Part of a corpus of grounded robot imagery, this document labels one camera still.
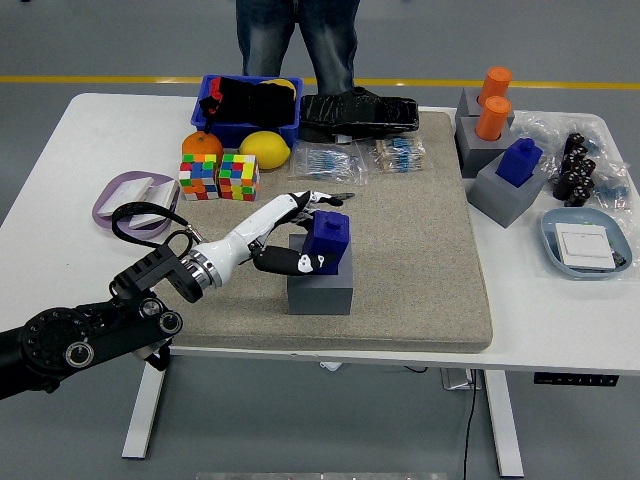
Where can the white table leg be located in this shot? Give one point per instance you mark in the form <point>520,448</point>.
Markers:
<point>502,425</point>
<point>142,415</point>

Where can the black table control panel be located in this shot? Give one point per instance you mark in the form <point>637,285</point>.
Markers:
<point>575,380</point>

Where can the small circuit board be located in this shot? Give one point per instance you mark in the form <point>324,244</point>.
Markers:
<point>620,259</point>

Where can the black cloth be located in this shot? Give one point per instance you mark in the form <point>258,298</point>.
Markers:
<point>250,100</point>

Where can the black cylinder capacitor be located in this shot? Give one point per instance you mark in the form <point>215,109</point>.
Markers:
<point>571,162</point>
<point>579,196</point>
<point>564,184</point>
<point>587,169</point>
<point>575,143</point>

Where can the person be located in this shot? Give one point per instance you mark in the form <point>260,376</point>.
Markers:
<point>260,40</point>

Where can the orange cylinder seal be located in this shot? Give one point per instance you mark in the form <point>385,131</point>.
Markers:
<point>496,82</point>
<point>492,120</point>

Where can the white switch panel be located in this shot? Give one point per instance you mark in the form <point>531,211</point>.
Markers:
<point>162,195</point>
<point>585,246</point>
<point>127,192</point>

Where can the grey square seal holder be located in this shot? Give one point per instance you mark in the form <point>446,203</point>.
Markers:
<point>500,200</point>
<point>475,155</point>
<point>467,105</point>
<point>320,297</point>

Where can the beige fabric mat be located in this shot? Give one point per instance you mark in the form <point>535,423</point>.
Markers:
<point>400,250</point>

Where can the black wrapped keyboard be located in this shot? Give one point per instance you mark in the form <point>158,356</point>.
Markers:
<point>360,112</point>

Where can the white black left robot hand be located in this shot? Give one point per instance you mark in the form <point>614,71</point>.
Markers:
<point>250,227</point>

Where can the colourful puzzle cube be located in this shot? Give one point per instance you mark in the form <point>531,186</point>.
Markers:
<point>239,176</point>
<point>199,176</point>

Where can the yellow lemon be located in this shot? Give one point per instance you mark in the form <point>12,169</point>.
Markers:
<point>265,149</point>

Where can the purple tray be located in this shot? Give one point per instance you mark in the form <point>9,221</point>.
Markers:
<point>107,197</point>

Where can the grey box under table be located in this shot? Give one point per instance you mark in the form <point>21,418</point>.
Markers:
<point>457,380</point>

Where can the clear bag of blue components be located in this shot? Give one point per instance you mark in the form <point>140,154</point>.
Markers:
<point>540,130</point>
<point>612,192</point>

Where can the clear bag of blue resistors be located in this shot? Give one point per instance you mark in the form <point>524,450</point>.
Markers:
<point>325,162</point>
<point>400,154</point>

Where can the orange fruit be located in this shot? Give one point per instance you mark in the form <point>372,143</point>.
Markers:
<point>200,145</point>

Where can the blue square seal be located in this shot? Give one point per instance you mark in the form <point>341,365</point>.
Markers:
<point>330,237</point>
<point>517,162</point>

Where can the light blue tray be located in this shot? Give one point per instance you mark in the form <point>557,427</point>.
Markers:
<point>550,240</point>

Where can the yellow object in bin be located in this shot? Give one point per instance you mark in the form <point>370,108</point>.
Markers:
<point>280,82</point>

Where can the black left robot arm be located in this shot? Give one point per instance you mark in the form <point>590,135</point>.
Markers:
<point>100,335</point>

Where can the black silver pen tool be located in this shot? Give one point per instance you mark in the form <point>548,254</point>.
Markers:
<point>347,195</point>

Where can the blue plastic bin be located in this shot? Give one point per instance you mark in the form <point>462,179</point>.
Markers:
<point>235,132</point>

